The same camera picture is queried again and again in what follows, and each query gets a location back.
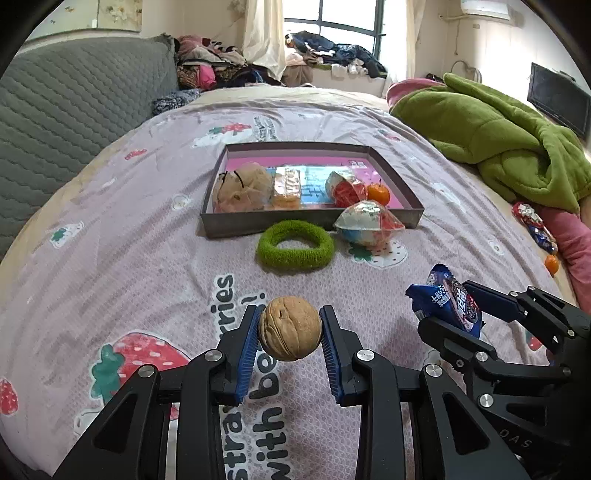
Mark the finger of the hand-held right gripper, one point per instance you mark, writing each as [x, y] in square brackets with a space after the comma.
[494, 304]
[457, 344]

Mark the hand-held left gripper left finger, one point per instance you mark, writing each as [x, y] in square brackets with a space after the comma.
[247, 360]

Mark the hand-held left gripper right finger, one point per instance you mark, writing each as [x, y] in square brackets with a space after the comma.
[333, 360]

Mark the walnut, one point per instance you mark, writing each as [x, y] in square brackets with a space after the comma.
[290, 328]

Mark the blue cookie packet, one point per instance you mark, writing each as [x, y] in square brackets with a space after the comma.
[443, 288]

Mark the grey shallow cardboard box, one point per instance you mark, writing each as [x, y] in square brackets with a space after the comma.
[231, 225]

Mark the red snack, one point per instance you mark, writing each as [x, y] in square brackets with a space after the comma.
[344, 189]

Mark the yellow cake packet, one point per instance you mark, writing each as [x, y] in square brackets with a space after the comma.
[286, 189]

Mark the small orange fruit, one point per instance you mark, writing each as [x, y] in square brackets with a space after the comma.
[552, 264]

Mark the blue snack packet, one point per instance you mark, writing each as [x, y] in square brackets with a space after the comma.
[545, 237]

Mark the pink quilt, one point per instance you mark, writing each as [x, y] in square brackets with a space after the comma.
[572, 249]

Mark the red snack packet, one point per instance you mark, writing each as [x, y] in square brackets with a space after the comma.
[526, 213]

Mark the green fuzzy scrunchie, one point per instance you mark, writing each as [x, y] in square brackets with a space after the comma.
[272, 254]

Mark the wrapped egg toy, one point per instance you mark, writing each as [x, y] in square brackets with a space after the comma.
[364, 224]

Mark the pink strawberry printed bedsheet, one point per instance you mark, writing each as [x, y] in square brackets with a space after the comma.
[138, 254]

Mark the small tangerine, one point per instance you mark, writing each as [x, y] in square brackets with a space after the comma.
[378, 194]

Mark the green fleece blanket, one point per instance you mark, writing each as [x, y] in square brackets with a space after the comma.
[485, 129]

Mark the black television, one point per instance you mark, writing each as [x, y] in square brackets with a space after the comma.
[558, 101]

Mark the pink pillow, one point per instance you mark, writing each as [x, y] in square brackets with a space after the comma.
[411, 90]

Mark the beige bed sheet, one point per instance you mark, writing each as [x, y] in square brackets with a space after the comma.
[300, 99]

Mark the dark patterned cloth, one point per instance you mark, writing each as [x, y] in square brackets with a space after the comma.
[175, 101]

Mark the white curtain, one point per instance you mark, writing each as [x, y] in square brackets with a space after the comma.
[263, 32]
[415, 37]

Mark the white air conditioner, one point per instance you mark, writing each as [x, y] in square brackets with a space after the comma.
[485, 8]

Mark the clothes on windowsill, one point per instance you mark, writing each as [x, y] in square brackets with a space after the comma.
[332, 50]

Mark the grey quilted headboard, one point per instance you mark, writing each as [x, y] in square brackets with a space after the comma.
[69, 115]

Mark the pile of clothes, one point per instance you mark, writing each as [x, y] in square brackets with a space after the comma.
[207, 60]

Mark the window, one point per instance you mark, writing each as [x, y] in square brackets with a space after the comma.
[341, 14]

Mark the floral wall panel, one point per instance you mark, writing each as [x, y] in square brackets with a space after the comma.
[92, 14]

